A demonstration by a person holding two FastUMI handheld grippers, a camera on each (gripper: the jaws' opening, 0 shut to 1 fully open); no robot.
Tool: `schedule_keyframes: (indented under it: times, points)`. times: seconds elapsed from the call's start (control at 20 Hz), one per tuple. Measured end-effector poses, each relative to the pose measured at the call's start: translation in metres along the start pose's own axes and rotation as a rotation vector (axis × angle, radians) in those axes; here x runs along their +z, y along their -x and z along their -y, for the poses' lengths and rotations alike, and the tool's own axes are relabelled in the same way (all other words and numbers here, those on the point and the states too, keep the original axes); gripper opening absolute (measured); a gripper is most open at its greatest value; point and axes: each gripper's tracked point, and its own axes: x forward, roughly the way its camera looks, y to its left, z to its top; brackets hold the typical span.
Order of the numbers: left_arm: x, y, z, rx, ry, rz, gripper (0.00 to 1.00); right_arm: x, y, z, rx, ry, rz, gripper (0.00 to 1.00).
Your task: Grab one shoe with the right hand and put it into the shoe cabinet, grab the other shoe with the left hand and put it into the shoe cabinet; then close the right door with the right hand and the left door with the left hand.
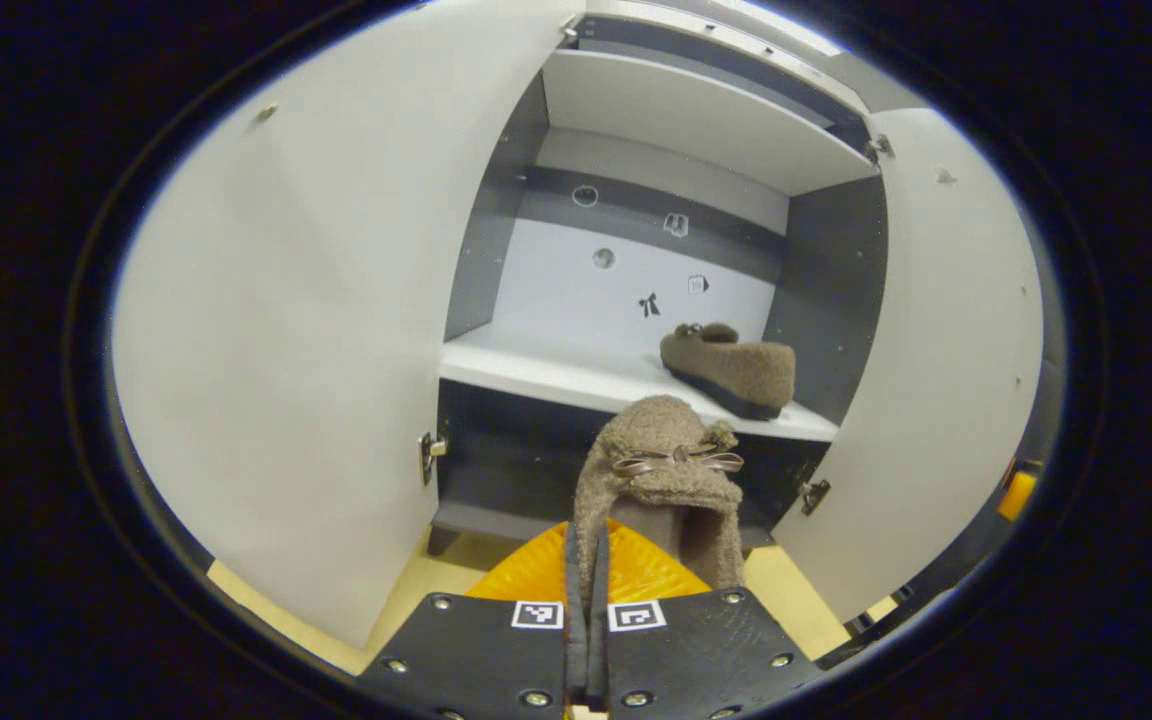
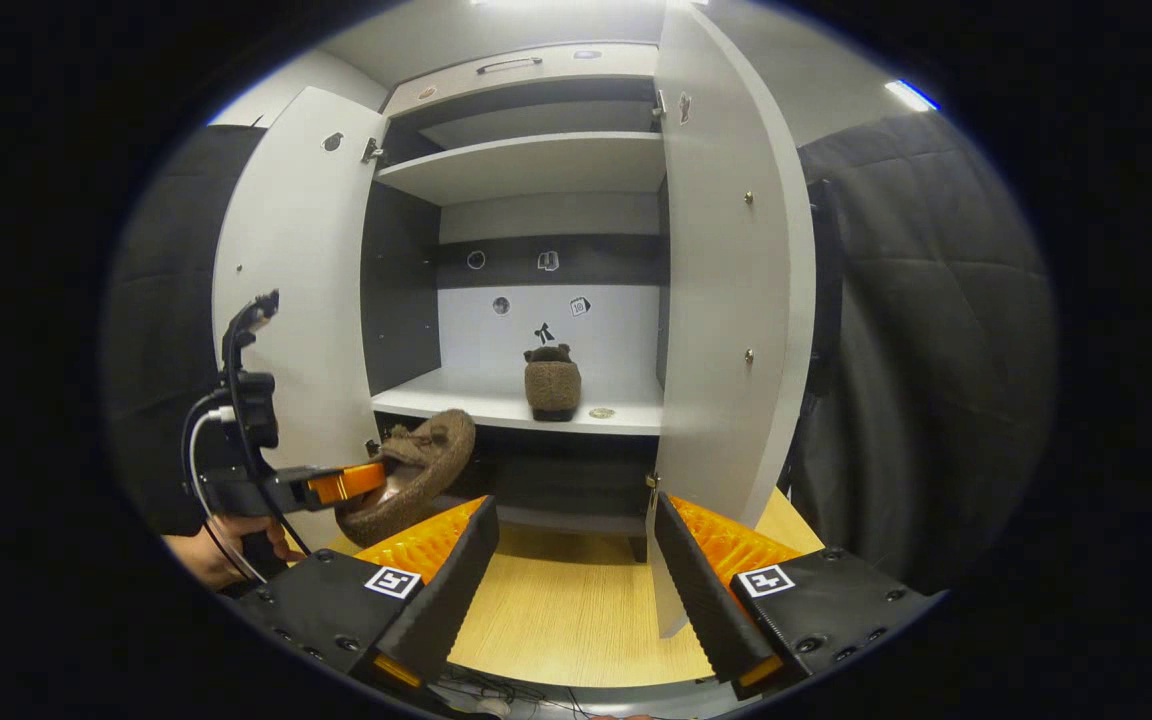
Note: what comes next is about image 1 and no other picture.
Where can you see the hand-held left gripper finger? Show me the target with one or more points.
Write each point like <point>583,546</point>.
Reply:
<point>598,650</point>
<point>576,650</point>

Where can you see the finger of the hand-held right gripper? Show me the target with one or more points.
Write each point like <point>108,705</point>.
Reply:
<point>1018,495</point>

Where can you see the grey shoe cabinet door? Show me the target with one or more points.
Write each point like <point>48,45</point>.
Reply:
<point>316,300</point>
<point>936,350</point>

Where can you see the brown fuzzy shoe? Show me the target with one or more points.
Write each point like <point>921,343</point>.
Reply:
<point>651,430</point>
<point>736,370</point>

